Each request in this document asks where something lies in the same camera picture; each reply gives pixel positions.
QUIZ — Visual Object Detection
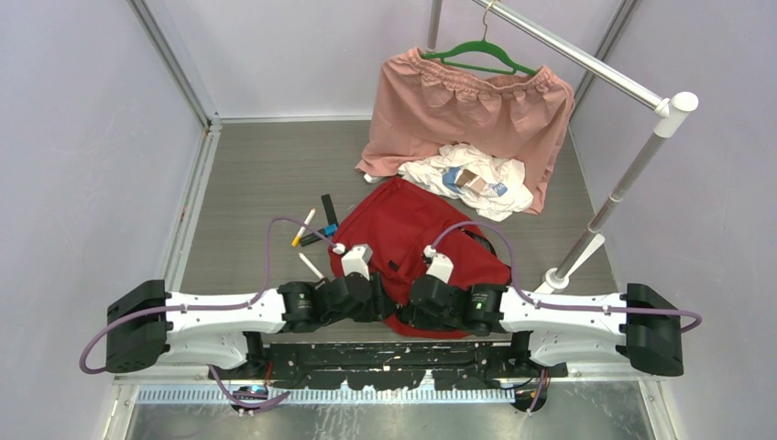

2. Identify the red backpack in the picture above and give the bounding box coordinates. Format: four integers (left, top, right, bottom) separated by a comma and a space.
334, 178, 511, 339

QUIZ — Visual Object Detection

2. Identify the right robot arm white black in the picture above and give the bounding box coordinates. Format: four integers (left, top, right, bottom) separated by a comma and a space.
399, 275, 684, 377

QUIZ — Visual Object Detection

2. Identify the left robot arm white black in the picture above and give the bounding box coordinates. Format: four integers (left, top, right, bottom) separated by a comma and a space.
105, 273, 397, 379

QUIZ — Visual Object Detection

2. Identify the white peach marker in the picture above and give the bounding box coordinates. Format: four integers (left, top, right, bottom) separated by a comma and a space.
298, 252, 326, 280

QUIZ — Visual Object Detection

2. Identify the black blue highlighter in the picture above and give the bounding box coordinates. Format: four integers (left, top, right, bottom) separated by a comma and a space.
299, 224, 338, 247

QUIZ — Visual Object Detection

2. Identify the white yellow marker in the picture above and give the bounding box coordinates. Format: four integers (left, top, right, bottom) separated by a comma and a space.
291, 208, 317, 247

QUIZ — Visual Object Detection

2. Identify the white crumpled cloth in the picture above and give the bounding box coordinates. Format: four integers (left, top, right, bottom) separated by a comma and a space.
398, 143, 533, 222

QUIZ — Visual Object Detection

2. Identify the pink skirt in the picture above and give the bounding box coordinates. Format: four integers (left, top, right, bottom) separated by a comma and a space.
356, 48, 575, 215

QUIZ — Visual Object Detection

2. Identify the green clothes hanger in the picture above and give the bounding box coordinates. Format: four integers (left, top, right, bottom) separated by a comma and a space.
421, 1, 538, 76

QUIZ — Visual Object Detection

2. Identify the silver white clothes rack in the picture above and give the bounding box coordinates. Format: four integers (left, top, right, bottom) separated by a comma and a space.
424, 0, 700, 296

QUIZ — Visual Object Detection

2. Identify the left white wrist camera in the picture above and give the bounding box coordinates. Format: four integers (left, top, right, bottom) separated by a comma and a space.
332, 243, 373, 281

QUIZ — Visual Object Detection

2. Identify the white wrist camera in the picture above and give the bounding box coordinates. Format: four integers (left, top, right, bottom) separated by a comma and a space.
332, 243, 373, 281
422, 245, 454, 283

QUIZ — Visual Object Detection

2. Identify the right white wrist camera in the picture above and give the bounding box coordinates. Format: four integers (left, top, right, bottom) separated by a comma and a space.
422, 245, 454, 283

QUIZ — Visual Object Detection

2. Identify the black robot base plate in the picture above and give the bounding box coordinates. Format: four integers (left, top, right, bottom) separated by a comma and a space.
216, 340, 542, 391

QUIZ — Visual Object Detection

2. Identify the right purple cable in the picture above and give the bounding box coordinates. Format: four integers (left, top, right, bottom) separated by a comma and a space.
423, 220, 704, 336

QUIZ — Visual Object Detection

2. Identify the purple cable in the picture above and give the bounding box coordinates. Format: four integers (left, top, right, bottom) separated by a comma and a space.
423, 220, 704, 336
79, 217, 347, 414

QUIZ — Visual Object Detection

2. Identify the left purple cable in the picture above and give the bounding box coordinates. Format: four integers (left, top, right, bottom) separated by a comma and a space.
79, 217, 347, 414

